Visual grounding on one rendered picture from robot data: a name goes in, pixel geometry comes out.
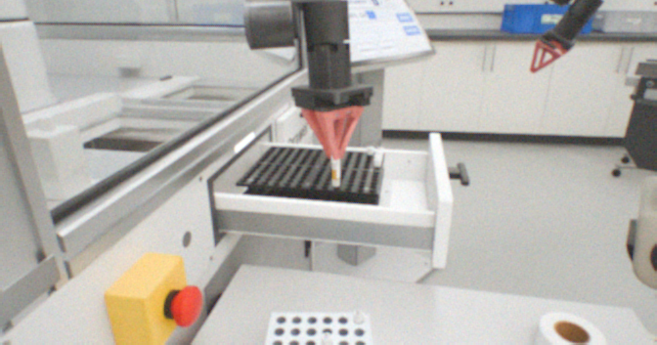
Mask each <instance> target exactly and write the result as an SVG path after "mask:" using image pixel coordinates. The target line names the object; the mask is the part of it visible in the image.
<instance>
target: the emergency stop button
mask: <svg viewBox="0 0 657 345"><path fill-rule="evenodd" d="M201 306H202V295H201V292H200V290H199V288H198V287H197V286H196V285H187V286H184V287H183V288H182V289H181V290H180V293H179V294H178V295H176V296H175V298H174V300H173V302H172V307H171V311H172V314H173V315H174V320H175V323H176V324H177V325H178V326H180V327H190V325H191V324H193V323H194V322H195V321H196V320H197V318H198V316H199V314H200V310H201Z"/></svg>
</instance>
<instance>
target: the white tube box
mask: <svg viewBox="0 0 657 345"><path fill-rule="evenodd" d="M325 332H328V333H329V334H330V335H331V345H372V330H371V321H370V313H364V321H363V323H362V324H355V323H354V321H353V313H351V312H271V317H270V321H269V326H268V332H267V337H266V342H265V345H322V335H323V334H325Z"/></svg>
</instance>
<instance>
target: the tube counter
mask: <svg viewBox="0 0 657 345"><path fill-rule="evenodd" d="M357 13H358V15H359V17H361V18H362V20H363V21H372V20H393V19H394V18H393V17H392V15H391V13H390V10H389V9H377V10H357Z"/></svg>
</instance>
